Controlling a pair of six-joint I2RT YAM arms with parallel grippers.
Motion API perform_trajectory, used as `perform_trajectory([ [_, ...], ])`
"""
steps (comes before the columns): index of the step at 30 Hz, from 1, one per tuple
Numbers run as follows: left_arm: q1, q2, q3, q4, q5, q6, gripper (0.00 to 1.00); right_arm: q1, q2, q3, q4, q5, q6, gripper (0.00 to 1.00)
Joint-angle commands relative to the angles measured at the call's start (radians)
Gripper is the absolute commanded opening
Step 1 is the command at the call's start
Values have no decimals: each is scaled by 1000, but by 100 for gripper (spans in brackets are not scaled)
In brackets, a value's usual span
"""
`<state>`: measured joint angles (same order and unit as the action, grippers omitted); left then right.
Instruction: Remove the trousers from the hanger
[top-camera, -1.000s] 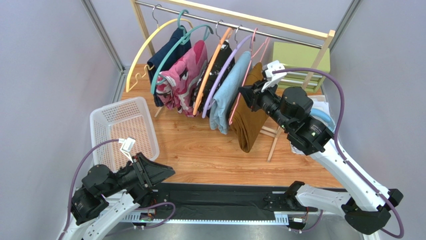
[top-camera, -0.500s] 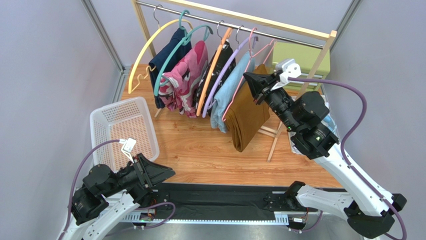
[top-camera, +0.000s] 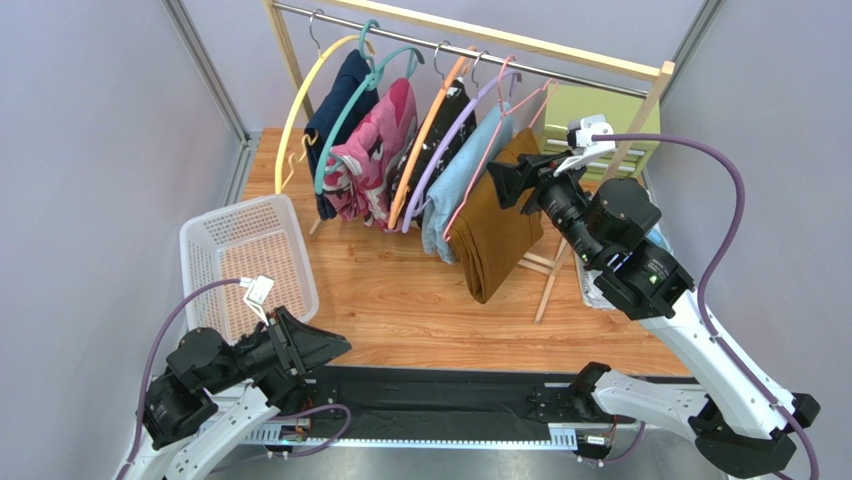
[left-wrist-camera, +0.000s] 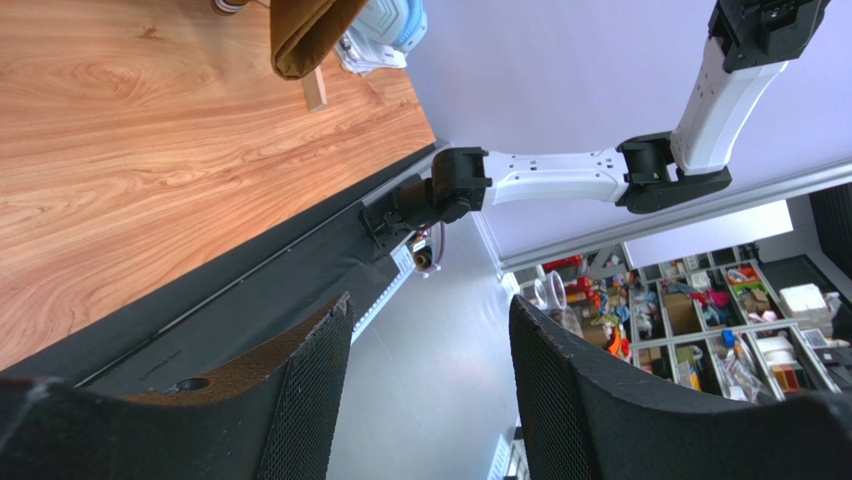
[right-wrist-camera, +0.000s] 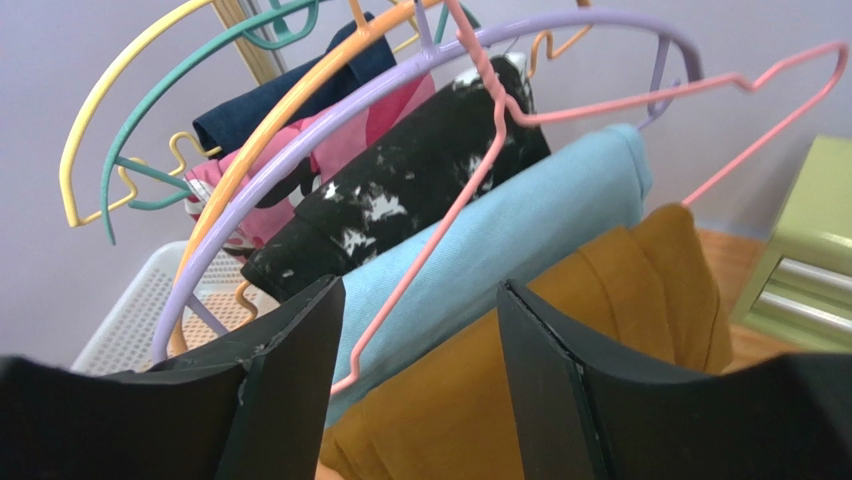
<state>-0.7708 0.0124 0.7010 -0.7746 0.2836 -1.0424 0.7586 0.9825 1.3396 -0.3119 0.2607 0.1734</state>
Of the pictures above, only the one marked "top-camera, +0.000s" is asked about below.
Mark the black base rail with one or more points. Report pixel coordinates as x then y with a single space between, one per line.
434 404

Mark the white plastic basket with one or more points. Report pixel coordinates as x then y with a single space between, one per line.
261 236

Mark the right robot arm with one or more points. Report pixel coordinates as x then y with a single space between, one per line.
738 419

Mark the pink patterned garment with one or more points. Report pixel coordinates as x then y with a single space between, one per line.
370 158

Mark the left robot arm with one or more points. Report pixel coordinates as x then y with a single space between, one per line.
212 393

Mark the yellow hanger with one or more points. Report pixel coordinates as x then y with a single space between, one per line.
284 168

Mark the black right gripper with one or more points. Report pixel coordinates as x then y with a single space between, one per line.
534 182

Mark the orange hanger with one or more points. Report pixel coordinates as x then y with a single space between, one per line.
409 162

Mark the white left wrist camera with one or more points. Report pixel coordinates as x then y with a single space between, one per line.
257 289

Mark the metal rack rod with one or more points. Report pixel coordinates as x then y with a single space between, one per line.
458 51

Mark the pink wire hanger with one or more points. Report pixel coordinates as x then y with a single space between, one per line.
513 77

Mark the brown trousers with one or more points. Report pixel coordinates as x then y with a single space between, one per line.
489 241

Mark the light blue garment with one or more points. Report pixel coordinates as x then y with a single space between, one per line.
447 192

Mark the black patterned garment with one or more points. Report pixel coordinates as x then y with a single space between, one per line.
456 101

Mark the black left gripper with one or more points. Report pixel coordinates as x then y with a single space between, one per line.
300 347

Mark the teal hanger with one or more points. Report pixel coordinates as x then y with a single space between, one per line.
369 83

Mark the purple hanger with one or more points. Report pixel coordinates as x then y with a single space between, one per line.
416 205

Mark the wooden clothes rack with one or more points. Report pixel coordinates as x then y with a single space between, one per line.
658 77

